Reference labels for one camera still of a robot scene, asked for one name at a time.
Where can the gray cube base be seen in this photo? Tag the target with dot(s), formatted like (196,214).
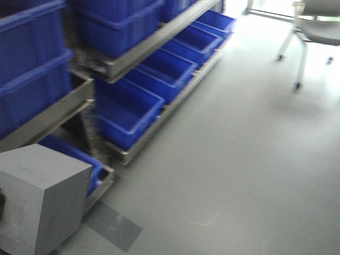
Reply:
(44,192)

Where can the blue bin on far rack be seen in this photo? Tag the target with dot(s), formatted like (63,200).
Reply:
(125,110)

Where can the far steel shelf rack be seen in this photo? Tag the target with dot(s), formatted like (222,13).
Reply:
(81,99)

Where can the grey office chair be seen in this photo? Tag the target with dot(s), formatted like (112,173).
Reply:
(310,29)

